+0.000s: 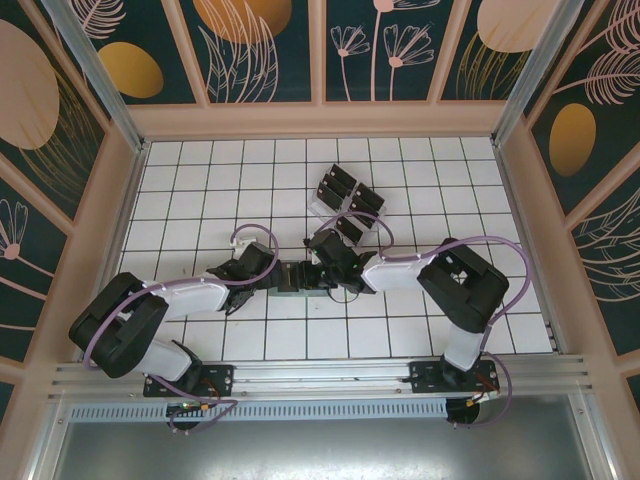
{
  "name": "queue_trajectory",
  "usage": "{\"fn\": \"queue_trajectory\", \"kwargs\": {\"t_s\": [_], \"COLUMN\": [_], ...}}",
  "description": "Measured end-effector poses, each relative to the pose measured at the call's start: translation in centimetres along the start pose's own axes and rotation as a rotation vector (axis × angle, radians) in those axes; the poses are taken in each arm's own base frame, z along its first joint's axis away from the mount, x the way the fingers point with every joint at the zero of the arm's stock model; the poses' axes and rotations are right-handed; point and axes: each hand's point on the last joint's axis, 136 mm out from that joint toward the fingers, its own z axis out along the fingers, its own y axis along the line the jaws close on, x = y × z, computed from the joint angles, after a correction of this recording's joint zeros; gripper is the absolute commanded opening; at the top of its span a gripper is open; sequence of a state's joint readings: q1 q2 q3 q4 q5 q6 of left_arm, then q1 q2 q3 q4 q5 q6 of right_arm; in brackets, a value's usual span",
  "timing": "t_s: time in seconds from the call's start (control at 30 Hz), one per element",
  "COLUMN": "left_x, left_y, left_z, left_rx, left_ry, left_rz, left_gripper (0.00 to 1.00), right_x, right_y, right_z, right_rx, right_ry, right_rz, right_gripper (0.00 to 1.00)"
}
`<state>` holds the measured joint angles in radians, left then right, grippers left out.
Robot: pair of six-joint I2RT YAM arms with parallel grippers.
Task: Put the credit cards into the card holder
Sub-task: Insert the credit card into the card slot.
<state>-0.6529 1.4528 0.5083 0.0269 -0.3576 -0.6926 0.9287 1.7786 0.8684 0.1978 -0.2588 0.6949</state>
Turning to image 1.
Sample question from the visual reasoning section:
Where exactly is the grey slotted cable duct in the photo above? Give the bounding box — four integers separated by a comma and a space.
69, 399, 449, 422

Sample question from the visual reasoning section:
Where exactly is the aluminium frame post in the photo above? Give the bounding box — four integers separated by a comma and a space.
42, 0, 151, 154
492, 0, 576, 146

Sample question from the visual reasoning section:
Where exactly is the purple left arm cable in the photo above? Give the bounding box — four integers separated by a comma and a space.
82, 223, 279, 435

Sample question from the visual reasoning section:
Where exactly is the aluminium side rail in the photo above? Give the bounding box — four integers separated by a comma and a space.
493, 142, 569, 357
82, 143, 151, 362

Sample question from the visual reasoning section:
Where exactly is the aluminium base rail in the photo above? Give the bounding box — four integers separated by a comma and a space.
49, 353, 591, 401

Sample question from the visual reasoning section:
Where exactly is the grey metal panel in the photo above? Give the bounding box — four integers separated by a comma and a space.
52, 419, 599, 480

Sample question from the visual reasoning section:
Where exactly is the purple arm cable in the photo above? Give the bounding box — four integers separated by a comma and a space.
305, 212, 532, 430
82, 223, 279, 435

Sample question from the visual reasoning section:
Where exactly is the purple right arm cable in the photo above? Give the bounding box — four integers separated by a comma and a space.
305, 212, 532, 430

